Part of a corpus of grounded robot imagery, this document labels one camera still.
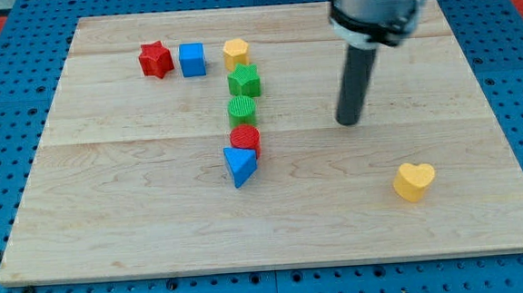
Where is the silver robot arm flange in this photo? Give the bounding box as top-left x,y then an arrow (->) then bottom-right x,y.
328,0 -> 426,50

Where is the red circle block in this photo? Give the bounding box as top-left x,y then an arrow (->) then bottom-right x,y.
229,123 -> 261,159

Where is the green circle block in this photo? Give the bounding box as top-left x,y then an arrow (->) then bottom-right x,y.
227,95 -> 256,128

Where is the green star block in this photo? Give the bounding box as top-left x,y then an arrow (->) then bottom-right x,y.
227,63 -> 262,97

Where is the yellow hexagon block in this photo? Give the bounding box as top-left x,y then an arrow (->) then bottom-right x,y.
222,38 -> 250,71

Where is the red star block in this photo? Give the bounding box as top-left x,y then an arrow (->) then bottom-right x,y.
139,41 -> 175,78

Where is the blue triangle block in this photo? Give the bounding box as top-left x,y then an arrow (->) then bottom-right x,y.
222,147 -> 257,188

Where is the wooden board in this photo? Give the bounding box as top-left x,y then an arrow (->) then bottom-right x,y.
0,0 -> 523,288

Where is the blue cube block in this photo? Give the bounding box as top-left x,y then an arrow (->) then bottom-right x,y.
178,43 -> 206,77

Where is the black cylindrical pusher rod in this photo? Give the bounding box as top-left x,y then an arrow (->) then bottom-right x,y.
335,45 -> 377,126

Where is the yellow heart block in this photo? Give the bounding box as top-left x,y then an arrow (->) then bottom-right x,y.
393,163 -> 436,202

